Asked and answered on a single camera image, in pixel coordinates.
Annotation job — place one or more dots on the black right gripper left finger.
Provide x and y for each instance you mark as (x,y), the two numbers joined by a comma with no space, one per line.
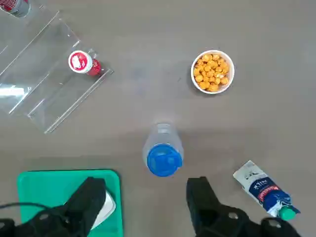
(84,205)

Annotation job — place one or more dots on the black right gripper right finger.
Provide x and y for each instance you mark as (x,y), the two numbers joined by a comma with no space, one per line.
(205,209)

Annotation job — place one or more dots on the blue white milk carton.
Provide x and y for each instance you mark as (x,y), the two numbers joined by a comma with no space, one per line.
(261,190)

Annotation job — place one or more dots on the clear acrylic display stand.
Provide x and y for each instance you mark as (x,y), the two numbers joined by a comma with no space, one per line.
(49,81)

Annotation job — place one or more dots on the white plastic packet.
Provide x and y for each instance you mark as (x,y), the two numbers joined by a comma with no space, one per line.
(108,205)

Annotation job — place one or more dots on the green plastic tray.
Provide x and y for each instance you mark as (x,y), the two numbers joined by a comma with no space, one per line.
(49,187)

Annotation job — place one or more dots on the clear bottle blue cap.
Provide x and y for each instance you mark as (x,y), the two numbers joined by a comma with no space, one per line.
(163,160)

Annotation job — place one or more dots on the white cup of popcorn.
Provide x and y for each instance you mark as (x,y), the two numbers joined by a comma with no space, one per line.
(212,71)

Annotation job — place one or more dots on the red jar white lid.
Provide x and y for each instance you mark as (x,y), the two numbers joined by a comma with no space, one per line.
(79,61)

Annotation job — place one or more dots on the red cola bottle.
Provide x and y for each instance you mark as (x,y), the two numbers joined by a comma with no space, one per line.
(17,7)

